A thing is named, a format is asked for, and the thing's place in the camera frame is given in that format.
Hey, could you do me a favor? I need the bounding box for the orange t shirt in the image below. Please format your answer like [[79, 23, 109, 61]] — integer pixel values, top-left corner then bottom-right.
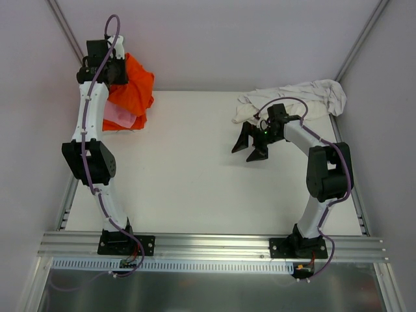
[[108, 53, 155, 117], [102, 115, 147, 131]]

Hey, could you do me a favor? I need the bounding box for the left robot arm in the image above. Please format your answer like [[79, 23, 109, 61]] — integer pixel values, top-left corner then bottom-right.
[[62, 35, 135, 254]]

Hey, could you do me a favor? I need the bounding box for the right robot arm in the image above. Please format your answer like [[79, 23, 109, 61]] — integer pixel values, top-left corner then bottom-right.
[[231, 103, 354, 259]]

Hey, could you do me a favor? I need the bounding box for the folded pink t shirt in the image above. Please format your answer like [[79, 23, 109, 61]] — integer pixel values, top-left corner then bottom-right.
[[103, 101, 136, 128]]

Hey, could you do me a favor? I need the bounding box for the crumpled white t shirt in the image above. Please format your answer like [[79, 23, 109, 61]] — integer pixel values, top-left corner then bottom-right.
[[232, 79, 347, 124]]

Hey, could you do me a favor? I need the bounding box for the folded orange t shirt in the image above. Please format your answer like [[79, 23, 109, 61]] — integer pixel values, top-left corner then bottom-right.
[[102, 115, 147, 131]]

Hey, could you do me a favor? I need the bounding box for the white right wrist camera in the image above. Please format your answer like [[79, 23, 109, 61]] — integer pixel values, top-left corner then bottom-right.
[[257, 119, 268, 131]]

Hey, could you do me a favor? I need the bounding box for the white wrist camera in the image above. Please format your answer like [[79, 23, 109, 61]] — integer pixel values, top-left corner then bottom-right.
[[257, 119, 268, 131], [107, 35, 125, 60]]

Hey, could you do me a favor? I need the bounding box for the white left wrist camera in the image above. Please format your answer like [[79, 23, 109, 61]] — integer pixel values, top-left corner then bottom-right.
[[107, 35, 125, 60]]

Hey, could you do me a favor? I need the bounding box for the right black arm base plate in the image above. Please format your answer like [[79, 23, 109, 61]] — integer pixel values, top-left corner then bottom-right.
[[269, 235, 328, 259]]

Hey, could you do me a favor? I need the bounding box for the right corner frame post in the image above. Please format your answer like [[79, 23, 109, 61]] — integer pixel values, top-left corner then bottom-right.
[[335, 0, 391, 83]]

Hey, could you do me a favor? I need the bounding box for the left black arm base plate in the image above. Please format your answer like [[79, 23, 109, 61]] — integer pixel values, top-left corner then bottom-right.
[[97, 231, 155, 256]]

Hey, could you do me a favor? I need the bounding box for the aluminium mounting rail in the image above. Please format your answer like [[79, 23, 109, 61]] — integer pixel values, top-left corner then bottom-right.
[[37, 231, 389, 263]]

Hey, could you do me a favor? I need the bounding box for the white slotted cable duct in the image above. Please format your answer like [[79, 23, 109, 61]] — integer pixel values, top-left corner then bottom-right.
[[51, 257, 294, 275]]

